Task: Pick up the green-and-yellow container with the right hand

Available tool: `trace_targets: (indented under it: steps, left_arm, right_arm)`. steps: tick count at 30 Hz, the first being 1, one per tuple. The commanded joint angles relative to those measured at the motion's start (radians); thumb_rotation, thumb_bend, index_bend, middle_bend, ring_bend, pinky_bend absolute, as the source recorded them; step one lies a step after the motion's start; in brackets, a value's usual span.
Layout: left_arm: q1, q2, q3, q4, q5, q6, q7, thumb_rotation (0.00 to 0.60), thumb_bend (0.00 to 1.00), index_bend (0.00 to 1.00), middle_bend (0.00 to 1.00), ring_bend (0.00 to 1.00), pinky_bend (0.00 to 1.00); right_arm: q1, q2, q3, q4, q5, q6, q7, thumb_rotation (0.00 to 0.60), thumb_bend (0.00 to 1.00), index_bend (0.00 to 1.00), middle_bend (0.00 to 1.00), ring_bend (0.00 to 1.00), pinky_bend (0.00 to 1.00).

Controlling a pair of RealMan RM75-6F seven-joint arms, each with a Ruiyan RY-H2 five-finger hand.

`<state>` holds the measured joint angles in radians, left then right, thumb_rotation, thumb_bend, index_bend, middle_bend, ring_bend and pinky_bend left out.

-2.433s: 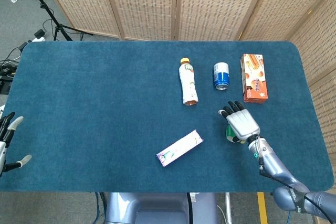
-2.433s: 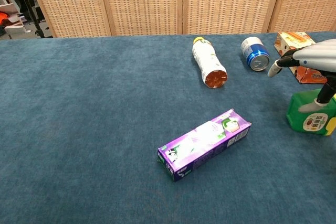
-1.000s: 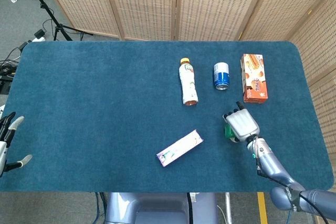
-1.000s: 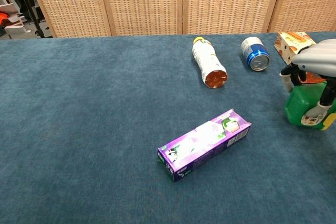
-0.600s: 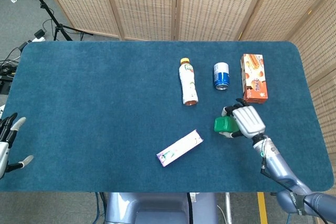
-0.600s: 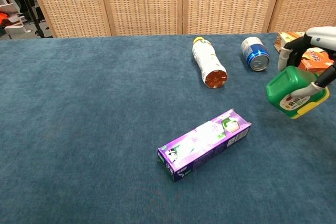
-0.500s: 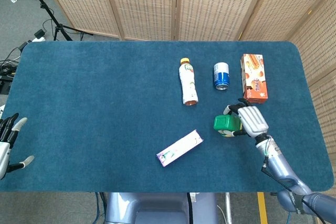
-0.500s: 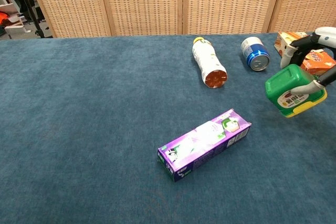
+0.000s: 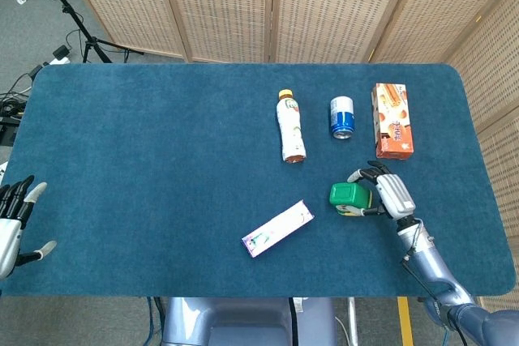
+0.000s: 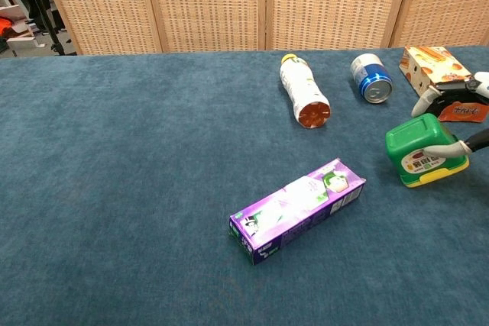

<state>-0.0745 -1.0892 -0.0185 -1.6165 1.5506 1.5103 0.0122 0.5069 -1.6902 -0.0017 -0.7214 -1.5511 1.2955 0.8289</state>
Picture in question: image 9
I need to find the silver table leg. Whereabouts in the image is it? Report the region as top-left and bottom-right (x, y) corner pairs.
(347, 297), (358, 346)

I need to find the orange snack box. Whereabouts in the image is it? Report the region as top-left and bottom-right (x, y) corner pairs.
(371, 83), (415, 160)

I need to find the white cable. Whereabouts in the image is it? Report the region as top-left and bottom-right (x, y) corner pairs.
(334, 315), (350, 346)

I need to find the black device box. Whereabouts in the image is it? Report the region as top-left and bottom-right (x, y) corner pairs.
(0, 116), (21, 147)

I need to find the green jar yellow lid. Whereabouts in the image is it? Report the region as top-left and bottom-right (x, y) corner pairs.
(328, 182), (373, 217)

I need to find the black torso cable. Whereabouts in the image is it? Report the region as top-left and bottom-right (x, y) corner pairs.
(288, 297), (301, 346)

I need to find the long purple white box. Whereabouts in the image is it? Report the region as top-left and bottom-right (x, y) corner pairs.
(241, 199), (315, 258)

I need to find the blue cable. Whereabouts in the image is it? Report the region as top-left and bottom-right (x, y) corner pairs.
(146, 296), (164, 346)

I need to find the black cable bundle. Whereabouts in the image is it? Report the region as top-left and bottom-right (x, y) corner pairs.
(0, 64), (44, 118)

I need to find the blue table cloth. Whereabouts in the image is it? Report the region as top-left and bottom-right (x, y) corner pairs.
(0, 62), (518, 298)

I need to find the blue grey robot torso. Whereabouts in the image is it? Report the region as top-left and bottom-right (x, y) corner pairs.
(161, 297), (338, 346)

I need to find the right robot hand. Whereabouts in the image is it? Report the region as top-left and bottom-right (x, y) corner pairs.
(346, 160), (417, 220)

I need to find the blue white soda can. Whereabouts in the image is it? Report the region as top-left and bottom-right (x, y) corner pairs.
(328, 96), (356, 140)

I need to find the white bottle yellow cap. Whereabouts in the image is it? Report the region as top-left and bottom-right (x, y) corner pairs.
(276, 88), (307, 165)

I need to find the black tripod stand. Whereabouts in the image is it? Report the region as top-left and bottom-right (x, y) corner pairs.
(31, 0), (145, 64)

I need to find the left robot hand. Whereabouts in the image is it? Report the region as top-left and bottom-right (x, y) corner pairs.
(0, 174), (58, 280)

